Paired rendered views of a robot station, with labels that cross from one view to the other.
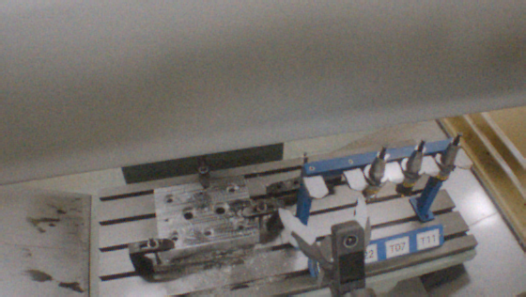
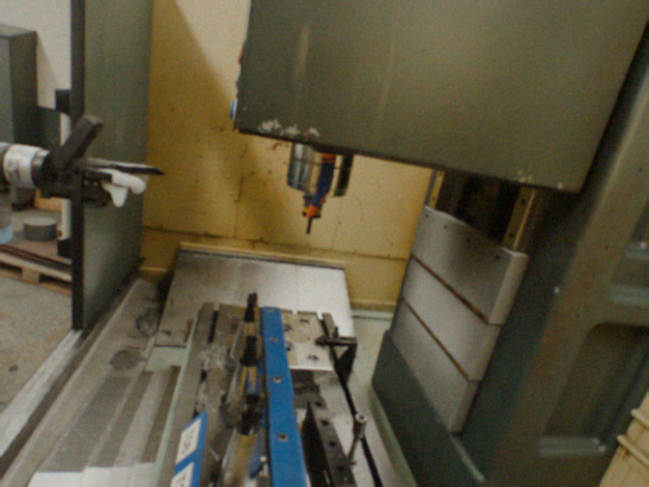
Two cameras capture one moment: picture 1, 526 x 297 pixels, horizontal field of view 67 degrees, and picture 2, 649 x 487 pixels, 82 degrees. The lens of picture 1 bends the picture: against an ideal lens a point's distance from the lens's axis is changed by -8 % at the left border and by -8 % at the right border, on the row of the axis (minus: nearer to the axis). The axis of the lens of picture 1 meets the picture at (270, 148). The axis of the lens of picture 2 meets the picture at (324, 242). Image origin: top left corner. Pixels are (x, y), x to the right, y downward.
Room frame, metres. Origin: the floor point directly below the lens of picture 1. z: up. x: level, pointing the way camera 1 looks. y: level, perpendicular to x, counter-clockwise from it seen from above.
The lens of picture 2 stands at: (0.84, -0.80, 1.60)
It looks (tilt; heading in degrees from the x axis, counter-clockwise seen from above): 17 degrees down; 92
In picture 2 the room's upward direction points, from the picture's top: 11 degrees clockwise
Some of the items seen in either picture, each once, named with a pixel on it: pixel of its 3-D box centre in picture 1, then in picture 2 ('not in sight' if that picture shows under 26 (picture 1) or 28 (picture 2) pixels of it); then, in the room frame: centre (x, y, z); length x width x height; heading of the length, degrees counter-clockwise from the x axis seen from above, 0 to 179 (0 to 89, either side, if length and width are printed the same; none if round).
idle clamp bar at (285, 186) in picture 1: (303, 186); (325, 444); (0.90, -0.12, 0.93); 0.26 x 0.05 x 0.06; 111
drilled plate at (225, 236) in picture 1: (205, 215); (285, 343); (0.74, 0.19, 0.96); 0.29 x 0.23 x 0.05; 106
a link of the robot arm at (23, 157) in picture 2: not in sight; (30, 167); (0.25, -0.15, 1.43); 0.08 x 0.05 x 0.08; 105
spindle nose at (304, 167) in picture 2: not in sight; (320, 166); (0.75, 0.15, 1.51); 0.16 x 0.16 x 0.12
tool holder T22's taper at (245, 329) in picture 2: (379, 164); (245, 337); (0.72, -0.28, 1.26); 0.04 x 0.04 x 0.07
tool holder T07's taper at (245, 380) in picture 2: (416, 157); (244, 383); (0.76, -0.38, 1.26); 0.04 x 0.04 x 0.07
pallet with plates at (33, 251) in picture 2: not in sight; (72, 248); (-1.43, 2.12, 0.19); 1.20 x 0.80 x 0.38; 174
